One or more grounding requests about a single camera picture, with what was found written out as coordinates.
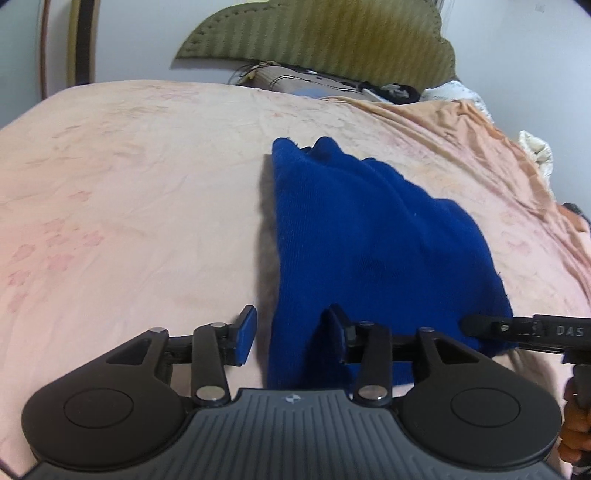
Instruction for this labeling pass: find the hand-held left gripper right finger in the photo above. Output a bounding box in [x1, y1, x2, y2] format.
[323, 303, 489, 409]

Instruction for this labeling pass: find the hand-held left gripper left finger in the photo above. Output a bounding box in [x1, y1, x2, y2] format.
[105, 304, 258, 409]

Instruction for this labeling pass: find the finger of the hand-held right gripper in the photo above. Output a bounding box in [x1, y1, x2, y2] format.
[460, 314, 535, 346]

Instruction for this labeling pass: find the blue knit sweater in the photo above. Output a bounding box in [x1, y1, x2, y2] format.
[267, 137, 515, 391]

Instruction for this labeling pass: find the person's right hand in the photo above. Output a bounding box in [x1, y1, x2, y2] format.
[560, 377, 591, 477]

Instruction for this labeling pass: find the pink bed sheet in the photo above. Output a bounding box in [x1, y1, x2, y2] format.
[0, 79, 591, 478]

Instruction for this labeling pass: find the orange blanket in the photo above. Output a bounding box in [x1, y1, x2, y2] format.
[344, 96, 591, 398]

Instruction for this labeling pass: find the cream crumpled cloth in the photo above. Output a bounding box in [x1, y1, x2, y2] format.
[518, 130, 554, 188]

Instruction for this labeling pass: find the white cloth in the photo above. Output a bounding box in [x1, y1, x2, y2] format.
[419, 80, 494, 121]

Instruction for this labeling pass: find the black cloth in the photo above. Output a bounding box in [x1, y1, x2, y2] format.
[359, 81, 422, 103]

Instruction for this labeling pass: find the beige pillow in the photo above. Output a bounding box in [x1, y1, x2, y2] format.
[235, 61, 386, 101]

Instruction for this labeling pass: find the olive green padded headboard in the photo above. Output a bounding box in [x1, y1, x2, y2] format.
[172, 0, 459, 88]

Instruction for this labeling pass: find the beige tower fan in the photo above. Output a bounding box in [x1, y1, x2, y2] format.
[66, 0, 101, 87]

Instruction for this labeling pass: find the black cable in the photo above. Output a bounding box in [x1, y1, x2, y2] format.
[236, 61, 324, 86]

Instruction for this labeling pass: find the brown wooden door frame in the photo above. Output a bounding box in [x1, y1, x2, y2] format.
[40, 0, 52, 101]

